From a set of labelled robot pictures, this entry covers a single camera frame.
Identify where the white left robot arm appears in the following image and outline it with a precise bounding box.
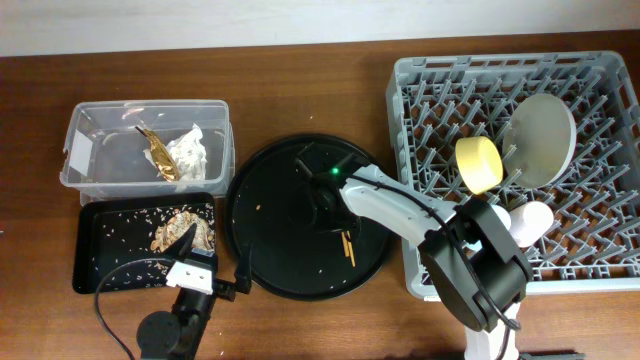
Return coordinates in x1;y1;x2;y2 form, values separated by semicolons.
136;225;252;359

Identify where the wooden chopstick right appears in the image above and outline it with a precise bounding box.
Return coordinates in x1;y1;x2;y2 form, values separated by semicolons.
345;231;356;268

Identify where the grey plate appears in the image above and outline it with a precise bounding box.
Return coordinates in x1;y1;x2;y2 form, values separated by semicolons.
502;94;577;189

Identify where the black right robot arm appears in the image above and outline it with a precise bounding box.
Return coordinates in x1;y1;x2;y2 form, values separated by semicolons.
295;143;533;359

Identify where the pile of food scraps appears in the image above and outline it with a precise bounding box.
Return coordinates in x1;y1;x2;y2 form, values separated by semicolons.
150;211;216;253

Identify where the light blue cup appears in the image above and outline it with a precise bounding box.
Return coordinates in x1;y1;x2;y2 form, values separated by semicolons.
465;205;511;252

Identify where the clear plastic bin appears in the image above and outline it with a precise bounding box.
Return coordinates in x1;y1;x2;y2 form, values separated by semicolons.
60;99;235;204

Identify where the black object bottom edge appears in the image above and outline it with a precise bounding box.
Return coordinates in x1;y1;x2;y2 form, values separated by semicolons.
519;352;586;360

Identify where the black rectangular tray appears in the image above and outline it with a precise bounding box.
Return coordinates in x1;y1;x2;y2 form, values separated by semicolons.
72;193;215;294

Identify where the yellow bowl with scraps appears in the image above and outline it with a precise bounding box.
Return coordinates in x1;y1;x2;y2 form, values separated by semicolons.
455;136;503;195

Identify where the round black serving tray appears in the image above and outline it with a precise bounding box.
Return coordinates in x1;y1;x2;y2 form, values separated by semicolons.
224;134;396;301

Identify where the white napkin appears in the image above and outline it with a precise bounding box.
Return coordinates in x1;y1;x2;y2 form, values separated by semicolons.
143;124;207;181

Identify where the white label on bin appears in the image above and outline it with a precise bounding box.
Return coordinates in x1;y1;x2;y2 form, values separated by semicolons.
69;130;93;176

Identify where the pink cup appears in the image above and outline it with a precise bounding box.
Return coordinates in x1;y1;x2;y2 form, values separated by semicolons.
509;201;554;248

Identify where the grey dishwasher rack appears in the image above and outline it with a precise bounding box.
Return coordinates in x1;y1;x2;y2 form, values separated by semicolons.
386;51;639;294

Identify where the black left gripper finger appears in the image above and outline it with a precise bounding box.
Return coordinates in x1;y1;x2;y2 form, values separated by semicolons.
163;224;197;259
234;243;252;294

